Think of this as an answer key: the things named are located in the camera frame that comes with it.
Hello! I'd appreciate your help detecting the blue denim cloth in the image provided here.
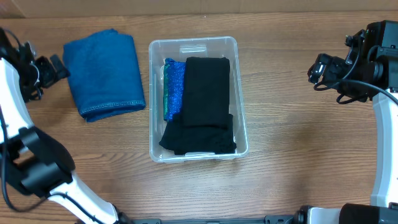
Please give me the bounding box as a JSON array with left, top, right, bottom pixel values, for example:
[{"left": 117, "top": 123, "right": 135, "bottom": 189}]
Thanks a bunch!
[{"left": 63, "top": 29, "right": 146, "bottom": 123}]

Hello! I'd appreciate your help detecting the sparkly blue green cloth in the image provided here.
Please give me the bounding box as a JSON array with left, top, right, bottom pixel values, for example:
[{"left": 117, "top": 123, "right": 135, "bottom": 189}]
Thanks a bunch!
[{"left": 163, "top": 58, "right": 186, "bottom": 121}]

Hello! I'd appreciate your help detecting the black cloth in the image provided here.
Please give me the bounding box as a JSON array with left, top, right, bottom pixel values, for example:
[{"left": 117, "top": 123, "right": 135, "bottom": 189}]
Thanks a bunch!
[
  {"left": 159, "top": 114, "right": 237, "bottom": 156},
  {"left": 182, "top": 57, "right": 230, "bottom": 128}
]

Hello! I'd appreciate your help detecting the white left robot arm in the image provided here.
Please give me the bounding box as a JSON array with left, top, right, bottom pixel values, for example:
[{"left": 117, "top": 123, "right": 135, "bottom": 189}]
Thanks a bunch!
[{"left": 1, "top": 29, "right": 127, "bottom": 223}]

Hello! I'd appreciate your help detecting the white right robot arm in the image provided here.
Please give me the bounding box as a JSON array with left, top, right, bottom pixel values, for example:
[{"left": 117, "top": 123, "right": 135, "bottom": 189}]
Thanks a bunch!
[{"left": 292, "top": 21, "right": 397, "bottom": 223}]

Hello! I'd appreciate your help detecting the clear plastic storage bin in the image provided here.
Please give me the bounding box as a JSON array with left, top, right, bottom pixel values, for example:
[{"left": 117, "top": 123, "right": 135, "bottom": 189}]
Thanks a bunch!
[{"left": 149, "top": 36, "right": 249, "bottom": 163}]

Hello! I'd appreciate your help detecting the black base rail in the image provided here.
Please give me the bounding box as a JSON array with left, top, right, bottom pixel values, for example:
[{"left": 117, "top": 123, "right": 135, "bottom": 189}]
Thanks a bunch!
[{"left": 124, "top": 212, "right": 307, "bottom": 224}]

